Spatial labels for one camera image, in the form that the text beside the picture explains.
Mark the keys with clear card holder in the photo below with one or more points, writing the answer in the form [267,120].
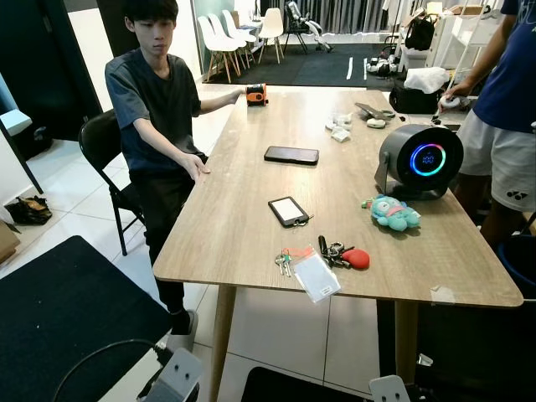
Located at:
[318,276]

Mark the blue bucket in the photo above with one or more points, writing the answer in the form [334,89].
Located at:
[519,260]

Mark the standing person in blue shirt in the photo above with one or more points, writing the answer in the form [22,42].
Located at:
[511,84]

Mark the teal plush toy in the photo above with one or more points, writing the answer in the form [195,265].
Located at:
[392,213]

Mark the black duffel bag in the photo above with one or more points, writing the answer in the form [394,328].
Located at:
[412,102]

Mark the white cloth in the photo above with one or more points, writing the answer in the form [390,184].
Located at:
[427,79]

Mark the small white oval object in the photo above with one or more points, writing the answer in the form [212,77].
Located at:
[376,123]

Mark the grey scissors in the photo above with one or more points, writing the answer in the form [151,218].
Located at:
[373,110]

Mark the key bunch with red fob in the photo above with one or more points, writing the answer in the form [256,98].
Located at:
[356,258]

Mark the black backpack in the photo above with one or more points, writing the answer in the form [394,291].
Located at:
[420,33]

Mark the black white-edged card holder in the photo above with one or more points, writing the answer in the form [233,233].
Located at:
[288,211]

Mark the black smartphone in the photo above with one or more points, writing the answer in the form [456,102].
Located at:
[291,155]

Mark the dark grey rug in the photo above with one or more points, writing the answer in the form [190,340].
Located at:
[318,71]

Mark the orange black tape measure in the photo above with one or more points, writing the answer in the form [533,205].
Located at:
[256,95]

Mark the light wooden dining table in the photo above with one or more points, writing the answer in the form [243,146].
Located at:
[234,218]

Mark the small black floor mat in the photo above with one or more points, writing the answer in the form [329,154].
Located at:
[285,389]

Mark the white dining chair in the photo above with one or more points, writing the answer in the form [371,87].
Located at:
[213,38]
[272,23]

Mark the seated man in grey shirt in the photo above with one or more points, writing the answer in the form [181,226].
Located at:
[155,100]

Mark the black office chair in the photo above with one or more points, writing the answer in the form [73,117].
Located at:
[100,142]

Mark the large black floor mat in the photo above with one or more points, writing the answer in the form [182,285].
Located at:
[59,318]

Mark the dark brown shoes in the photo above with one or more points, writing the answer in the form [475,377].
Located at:
[29,211]

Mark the brown cardboard box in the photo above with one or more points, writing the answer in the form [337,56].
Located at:
[7,243]

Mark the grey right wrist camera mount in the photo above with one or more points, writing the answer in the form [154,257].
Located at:
[389,390]

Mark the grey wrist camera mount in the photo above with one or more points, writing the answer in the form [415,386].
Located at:
[389,390]
[180,377]

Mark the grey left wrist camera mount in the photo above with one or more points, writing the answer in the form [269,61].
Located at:
[180,377]

